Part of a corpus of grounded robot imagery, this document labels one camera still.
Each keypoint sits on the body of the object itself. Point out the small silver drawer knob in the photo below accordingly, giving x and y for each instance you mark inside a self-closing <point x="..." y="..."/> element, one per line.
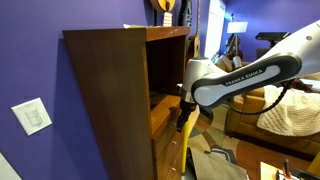
<point x="173" y="169"/>
<point x="173" y="142"/>

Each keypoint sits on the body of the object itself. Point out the white board corner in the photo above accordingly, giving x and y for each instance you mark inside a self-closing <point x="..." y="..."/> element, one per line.
<point x="8" y="170"/>

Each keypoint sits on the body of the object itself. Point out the brown acoustic guitar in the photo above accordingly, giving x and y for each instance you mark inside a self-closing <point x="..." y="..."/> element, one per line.
<point x="195" y="46"/>

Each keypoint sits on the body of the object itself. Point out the light wooden workbench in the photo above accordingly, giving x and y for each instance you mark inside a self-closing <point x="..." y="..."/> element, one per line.
<point x="268" y="171"/>

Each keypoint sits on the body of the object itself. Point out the cream knit blanket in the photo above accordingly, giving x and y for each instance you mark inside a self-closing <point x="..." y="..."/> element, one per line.
<point x="293" y="113"/>

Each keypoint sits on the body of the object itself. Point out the yellow post with black base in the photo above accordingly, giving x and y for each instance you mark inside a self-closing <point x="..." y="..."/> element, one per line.
<point x="185" y="146"/>

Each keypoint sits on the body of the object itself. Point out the brown leather sofa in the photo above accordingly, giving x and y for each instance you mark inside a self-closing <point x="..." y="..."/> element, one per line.
<point x="253" y="103"/>

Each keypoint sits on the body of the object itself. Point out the music stand with white sheet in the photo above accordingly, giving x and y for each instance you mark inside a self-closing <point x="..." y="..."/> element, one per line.
<point x="237" y="27"/>

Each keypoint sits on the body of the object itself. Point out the small beige card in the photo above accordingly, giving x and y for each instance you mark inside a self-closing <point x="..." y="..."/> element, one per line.
<point x="167" y="19"/>

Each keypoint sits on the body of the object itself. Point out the white wall light switch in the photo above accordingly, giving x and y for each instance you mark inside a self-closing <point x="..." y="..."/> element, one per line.
<point x="31" y="116"/>

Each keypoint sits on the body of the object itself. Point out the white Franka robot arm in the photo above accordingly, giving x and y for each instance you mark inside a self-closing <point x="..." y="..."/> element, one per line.
<point x="246" y="76"/>

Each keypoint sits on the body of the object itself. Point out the white door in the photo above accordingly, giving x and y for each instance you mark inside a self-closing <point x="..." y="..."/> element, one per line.
<point x="215" y="30"/>

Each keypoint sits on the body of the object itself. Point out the wall-hung wooden instrument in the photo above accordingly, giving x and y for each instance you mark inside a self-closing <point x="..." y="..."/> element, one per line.
<point x="163" y="5"/>

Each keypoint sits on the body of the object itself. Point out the black orange bar clamp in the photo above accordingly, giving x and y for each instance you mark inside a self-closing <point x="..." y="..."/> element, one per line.
<point x="286" y="171"/>

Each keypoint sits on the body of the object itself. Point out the brown wooden chest of drawers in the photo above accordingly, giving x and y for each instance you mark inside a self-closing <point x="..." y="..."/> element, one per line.
<point x="110" y="100"/>

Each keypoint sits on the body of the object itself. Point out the black music stand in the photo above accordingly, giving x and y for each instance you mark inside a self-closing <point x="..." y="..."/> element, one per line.
<point x="271" y="36"/>

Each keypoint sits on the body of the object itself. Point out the patterned brown area rug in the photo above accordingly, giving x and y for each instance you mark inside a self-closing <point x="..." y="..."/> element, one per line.
<point x="216" y="133"/>

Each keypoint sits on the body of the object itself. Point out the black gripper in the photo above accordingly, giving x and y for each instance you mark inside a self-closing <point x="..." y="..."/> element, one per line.
<point x="187" y="108"/>

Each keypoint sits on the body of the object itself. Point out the loose paper sheet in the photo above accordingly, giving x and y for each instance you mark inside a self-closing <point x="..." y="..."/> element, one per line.
<point x="135" y="25"/>

